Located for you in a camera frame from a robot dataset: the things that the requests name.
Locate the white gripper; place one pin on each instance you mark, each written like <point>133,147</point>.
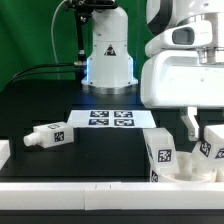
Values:
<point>176,79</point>

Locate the white round stool seat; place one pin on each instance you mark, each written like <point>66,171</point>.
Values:
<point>187,172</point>

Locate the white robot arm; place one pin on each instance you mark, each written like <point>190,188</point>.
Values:
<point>110,67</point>

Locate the white marker sheet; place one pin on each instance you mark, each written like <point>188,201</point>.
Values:
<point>111,119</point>

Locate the white front fence bar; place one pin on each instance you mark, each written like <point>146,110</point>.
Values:
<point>111,196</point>

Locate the white fence bar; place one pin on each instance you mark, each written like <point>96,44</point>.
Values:
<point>111,196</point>
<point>4,152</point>

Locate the white left fence bar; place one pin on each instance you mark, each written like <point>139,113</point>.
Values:
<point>4,152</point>

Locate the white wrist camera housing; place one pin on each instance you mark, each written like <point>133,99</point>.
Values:
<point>196,35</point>

